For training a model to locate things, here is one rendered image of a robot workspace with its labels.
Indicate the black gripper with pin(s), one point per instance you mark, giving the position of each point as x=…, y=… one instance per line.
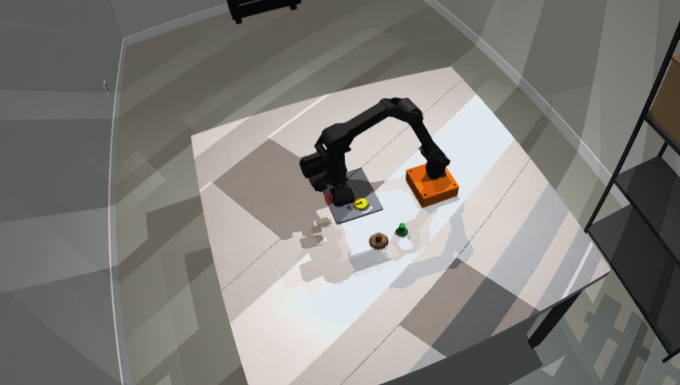
x=342, y=194

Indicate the yellow gear with black stripe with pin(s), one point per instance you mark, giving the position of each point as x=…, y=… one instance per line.
x=357, y=205

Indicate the brown gear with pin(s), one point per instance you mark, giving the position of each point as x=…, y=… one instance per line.
x=378, y=241

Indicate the green gear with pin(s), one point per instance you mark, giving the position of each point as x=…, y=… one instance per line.
x=401, y=230

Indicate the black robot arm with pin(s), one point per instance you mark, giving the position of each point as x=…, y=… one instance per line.
x=339, y=136

